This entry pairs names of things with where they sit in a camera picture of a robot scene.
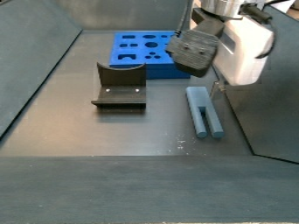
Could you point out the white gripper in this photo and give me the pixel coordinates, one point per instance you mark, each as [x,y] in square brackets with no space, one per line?
[244,40]

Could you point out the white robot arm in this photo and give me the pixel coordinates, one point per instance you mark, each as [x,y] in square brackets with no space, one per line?
[235,9]

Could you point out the blue foam shape tray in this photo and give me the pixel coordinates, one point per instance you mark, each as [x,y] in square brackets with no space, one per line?
[143,47]

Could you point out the black curved fixture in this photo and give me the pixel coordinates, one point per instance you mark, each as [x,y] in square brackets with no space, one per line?
[122,87]

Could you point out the light blue square-circle object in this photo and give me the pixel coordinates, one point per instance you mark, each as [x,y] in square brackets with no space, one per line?
[203,112]

